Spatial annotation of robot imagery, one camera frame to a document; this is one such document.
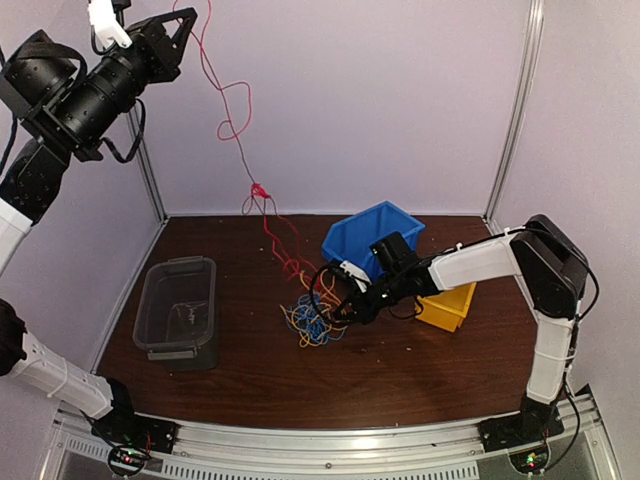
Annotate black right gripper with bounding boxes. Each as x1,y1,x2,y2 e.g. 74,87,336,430
334,269,407,324

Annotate red cable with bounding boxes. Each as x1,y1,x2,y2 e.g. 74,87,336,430
172,0,321,291

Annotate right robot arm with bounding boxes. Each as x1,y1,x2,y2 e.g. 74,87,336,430
325,214,597,442

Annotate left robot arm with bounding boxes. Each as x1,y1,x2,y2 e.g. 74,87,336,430
1,1,198,444

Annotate blue plastic bin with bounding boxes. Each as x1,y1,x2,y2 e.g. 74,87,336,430
322,201,426,280

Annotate yellow plastic bin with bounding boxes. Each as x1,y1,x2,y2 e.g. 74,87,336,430
415,283,477,333

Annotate grey transparent plastic container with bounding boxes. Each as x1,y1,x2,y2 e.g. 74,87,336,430
132,256,219,372

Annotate tangled coloured cable pile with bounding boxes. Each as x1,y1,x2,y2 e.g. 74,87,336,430
279,269,354,350

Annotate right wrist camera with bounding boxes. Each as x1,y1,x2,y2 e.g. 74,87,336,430
328,260,371,293

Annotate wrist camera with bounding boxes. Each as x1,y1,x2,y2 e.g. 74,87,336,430
328,260,371,293
87,0,132,53

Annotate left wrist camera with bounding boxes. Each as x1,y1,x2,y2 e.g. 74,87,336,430
87,0,132,53

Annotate left aluminium frame post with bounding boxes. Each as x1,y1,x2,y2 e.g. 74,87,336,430
103,0,169,224

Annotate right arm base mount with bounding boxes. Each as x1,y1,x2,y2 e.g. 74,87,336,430
478,412,565,453

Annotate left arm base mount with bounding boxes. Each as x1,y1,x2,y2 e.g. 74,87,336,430
87,414,178,454

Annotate aluminium front rail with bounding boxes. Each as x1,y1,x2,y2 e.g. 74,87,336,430
36,392,622,479

